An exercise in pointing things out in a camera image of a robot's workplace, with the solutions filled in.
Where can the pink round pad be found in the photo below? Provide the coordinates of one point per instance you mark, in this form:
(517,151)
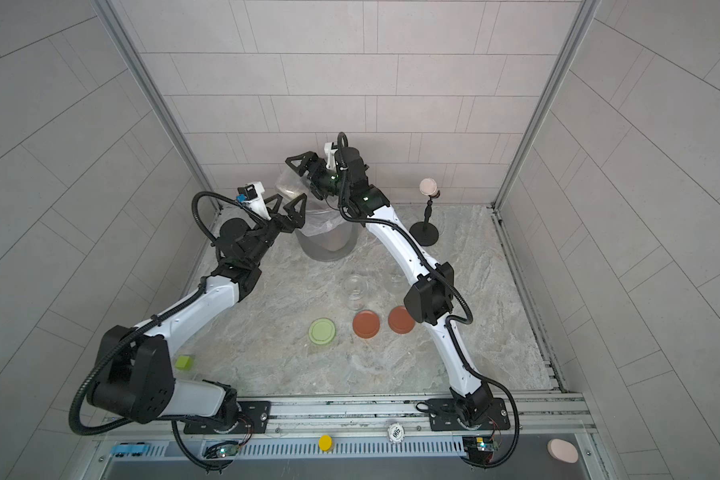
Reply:
(563,451)

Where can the aluminium corner profile right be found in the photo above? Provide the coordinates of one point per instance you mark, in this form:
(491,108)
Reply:
(577,31)

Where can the left circuit board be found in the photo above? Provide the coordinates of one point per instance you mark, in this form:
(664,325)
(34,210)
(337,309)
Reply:
(225,450)

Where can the red jar lid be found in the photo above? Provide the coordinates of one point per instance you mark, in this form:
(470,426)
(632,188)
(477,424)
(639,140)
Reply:
(366,324)
(400,321)

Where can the circuit board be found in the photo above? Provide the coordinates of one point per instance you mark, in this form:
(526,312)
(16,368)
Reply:
(225,450)
(480,450)

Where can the green lidded rice jar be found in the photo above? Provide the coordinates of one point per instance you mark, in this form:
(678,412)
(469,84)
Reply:
(290,185)

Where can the right circuit board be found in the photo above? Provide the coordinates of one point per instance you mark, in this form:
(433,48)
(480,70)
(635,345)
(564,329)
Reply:
(480,450)

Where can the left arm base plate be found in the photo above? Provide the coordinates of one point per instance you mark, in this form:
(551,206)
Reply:
(252,418)

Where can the red lidded rice jar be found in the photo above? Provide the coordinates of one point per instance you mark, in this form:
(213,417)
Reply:
(355,290)

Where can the black microphone stand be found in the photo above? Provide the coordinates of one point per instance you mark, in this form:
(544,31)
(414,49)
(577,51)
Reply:
(424,232)

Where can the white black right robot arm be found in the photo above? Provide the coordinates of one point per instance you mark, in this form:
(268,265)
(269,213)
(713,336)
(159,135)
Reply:
(432,299)

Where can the aluminium corner profile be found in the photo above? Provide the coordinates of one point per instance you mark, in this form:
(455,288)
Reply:
(115,28)
(577,31)

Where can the yellow round button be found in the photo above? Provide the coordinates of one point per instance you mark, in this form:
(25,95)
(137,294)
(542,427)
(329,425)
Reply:
(325,443)

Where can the aluminium rail frame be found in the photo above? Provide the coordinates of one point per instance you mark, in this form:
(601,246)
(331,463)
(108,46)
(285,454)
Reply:
(358,426)

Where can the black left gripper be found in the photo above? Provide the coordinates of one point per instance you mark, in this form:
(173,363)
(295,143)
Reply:
(289,220)

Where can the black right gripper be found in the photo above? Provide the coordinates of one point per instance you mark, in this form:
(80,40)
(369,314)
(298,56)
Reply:
(324,176)

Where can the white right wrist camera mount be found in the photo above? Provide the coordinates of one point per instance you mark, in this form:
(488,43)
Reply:
(330,150)

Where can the green jar lid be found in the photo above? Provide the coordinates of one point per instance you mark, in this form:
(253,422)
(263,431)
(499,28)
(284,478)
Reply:
(322,331)

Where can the metal mesh waste bin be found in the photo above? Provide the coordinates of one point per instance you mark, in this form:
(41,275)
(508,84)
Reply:
(332,246)

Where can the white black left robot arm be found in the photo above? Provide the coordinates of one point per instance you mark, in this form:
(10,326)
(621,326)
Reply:
(132,380)

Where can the aluminium corner profile left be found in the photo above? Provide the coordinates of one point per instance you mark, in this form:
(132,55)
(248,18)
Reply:
(115,28)

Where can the small green cube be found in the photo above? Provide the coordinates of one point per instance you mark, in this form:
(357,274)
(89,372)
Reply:
(184,363)

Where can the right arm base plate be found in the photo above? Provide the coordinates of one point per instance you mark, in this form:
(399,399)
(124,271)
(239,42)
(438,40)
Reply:
(444,415)

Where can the clear plastic bin liner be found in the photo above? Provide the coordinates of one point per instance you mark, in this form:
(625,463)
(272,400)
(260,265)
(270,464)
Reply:
(320,219)

